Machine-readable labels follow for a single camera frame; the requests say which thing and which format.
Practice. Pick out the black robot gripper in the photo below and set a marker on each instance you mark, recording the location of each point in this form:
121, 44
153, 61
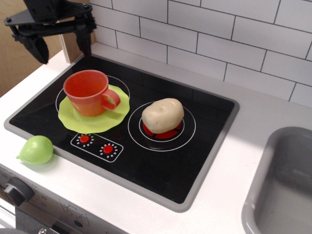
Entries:
52, 17

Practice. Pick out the orange plastic cup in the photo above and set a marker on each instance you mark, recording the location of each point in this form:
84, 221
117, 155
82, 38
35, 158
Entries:
89, 93

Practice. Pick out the lime green plastic plate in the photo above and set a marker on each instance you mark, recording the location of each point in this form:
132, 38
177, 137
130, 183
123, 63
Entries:
107, 120

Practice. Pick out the wooden side panel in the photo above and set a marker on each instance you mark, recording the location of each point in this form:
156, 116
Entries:
15, 61

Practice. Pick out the green toy pear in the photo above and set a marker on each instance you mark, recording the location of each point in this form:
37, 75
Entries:
37, 150

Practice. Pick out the beige toy potato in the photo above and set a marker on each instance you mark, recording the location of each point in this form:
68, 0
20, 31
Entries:
163, 115

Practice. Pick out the grey oven knob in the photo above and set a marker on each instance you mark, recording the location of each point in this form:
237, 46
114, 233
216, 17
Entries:
18, 191

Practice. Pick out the grey oven front panel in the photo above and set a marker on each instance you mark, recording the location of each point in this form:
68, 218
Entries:
46, 210

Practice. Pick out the black toy stovetop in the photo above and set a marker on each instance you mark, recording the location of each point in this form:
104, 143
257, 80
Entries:
166, 168

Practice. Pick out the grey toy sink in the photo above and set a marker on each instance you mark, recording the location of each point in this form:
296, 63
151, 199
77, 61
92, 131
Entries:
279, 200

